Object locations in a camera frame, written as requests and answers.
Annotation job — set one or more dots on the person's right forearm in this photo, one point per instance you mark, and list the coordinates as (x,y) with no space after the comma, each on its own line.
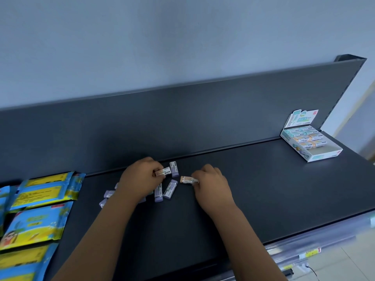
(249,248)

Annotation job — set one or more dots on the person's left forearm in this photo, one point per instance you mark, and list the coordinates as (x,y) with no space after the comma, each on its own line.
(96,239)

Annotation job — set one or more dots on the white door frame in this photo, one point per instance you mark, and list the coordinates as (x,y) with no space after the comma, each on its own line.
(356,112)

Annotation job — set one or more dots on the shelf label with red arrow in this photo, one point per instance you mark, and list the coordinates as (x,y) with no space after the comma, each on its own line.
(310,253)

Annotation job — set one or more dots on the eraser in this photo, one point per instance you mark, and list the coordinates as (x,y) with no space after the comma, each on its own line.
(164,171)
(187,180)

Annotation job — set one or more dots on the person's right hand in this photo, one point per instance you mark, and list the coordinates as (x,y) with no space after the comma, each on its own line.
(214,193)

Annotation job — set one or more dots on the stack of blue yellow packets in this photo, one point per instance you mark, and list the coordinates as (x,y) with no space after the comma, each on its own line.
(38,222)

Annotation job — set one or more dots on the shelf front price rail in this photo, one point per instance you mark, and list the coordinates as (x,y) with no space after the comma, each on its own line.
(322,239)

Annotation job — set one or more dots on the pile of small erasers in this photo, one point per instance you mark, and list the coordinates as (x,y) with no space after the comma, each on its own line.
(170,189)

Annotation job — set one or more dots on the white box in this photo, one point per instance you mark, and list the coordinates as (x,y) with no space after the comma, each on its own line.
(325,153)

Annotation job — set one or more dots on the person's left hand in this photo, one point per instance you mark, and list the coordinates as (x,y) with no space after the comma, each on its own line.
(137,181)

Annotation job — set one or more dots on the dark grey shelf back panel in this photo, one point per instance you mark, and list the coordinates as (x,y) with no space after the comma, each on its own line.
(175,122)

